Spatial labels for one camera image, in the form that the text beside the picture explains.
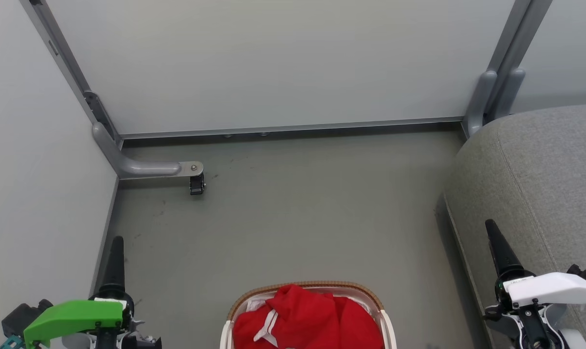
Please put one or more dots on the teal plastic part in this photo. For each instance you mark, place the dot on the teal plastic part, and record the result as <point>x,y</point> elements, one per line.
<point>10,343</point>

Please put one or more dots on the grey fabric sofa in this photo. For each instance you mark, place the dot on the grey fabric sofa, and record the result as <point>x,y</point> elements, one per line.
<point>540,184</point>

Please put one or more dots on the black caster wheel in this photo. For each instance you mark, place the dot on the black caster wheel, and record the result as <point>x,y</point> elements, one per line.
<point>197,185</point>

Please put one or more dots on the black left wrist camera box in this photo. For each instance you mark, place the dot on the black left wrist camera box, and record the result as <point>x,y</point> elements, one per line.
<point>21,315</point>

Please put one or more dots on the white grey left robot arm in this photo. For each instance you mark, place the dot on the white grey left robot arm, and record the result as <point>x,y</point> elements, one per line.
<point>128,339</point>

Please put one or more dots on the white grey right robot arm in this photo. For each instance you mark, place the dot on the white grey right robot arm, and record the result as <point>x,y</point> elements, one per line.
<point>535,327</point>

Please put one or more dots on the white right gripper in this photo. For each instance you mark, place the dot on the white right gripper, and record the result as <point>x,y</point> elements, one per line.
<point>555,288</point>

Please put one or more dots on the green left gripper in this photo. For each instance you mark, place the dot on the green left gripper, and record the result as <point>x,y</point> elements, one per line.
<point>74,315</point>

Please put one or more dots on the grey partition bottom rail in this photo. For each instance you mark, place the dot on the grey partition bottom rail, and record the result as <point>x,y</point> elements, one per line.
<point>293,128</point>

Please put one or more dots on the grey curved partition foot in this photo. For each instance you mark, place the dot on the grey curved partition foot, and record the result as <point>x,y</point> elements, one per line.
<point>509,92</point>
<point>138,167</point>
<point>480,102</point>

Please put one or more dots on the grey partition frame post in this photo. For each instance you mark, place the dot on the grey partition frame post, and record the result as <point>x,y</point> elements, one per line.
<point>516,34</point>
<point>60,53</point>

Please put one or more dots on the red shirt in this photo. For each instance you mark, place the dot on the red shirt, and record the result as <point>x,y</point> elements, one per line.
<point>312,320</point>

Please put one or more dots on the white laundry basket brown rim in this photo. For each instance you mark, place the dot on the white laundry basket brown rim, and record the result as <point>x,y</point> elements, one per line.
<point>387,325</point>

